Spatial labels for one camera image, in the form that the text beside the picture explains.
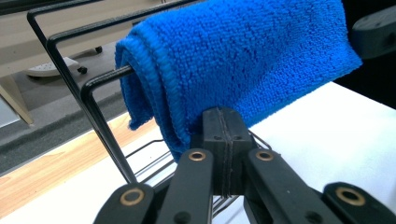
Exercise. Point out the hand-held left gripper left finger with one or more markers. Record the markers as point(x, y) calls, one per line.
point(216, 137)

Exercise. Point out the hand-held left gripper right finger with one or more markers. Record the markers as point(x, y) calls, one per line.
point(238, 140)

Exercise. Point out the blue cloth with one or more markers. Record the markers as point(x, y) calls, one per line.
point(233, 56)

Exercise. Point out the white chair base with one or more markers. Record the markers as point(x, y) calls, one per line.
point(51, 68)

